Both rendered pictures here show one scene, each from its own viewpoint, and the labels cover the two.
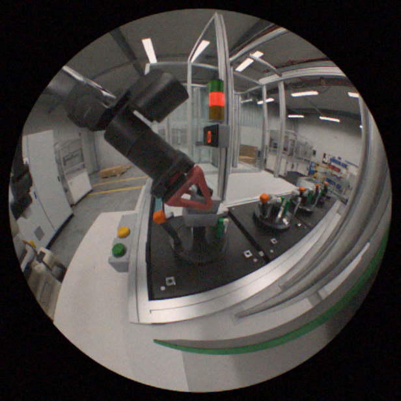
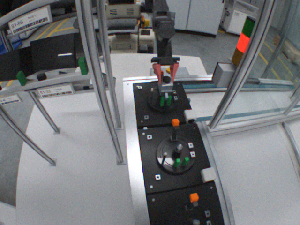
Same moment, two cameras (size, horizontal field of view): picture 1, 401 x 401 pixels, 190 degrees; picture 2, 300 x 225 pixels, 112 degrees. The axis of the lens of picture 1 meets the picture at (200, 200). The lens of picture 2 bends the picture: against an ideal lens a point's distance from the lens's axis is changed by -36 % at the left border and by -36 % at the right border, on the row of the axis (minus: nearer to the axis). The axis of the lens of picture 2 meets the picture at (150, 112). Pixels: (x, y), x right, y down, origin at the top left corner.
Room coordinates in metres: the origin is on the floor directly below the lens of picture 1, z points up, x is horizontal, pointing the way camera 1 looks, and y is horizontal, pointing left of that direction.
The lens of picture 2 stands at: (0.19, -0.47, 1.49)
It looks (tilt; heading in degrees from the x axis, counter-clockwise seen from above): 52 degrees down; 96
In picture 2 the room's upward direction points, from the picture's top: 4 degrees clockwise
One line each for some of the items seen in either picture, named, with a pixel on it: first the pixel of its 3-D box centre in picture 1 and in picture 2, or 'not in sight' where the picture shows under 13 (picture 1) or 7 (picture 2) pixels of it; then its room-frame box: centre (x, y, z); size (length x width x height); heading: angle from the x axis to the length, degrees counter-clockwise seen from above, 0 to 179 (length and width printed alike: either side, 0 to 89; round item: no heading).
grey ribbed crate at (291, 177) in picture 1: (303, 183); not in sight; (1.39, -1.77, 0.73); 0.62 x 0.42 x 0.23; 17
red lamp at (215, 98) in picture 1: (217, 100); (246, 43); (0.40, -0.05, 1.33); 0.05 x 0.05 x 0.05
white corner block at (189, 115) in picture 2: (219, 212); (189, 116); (0.31, -0.06, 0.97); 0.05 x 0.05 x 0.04; 17
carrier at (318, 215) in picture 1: (304, 198); (193, 222); (0.34, -0.47, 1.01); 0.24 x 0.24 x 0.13; 17
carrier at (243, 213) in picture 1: (276, 208); (177, 150); (0.26, -0.24, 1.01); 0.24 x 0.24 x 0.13; 17
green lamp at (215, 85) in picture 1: (216, 88); (251, 28); (0.40, -0.05, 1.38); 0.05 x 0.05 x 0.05
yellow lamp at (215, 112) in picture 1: (217, 113); (241, 56); (0.40, -0.05, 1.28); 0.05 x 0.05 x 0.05
